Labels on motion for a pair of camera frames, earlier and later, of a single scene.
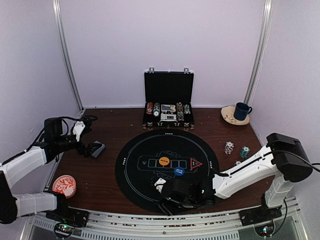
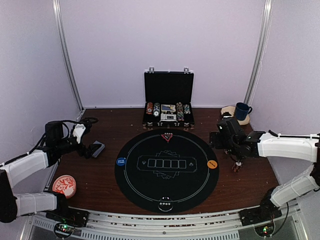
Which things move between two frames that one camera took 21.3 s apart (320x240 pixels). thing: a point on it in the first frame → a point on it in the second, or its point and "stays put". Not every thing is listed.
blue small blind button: x=179 y=171 → x=121 y=161
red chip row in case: x=149 y=109 stays put
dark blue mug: x=242 y=110 stays put
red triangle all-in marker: x=194 y=163 → x=167 y=136
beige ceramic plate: x=227 y=113 stays put
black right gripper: x=162 y=206 → x=216 y=135
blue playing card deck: x=98 y=150 stays put
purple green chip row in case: x=186 y=109 stays put
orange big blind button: x=164 y=161 → x=212 y=164
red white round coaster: x=65 y=184 stays put
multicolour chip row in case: x=180 y=111 stays put
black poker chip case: x=168 y=99 stays put
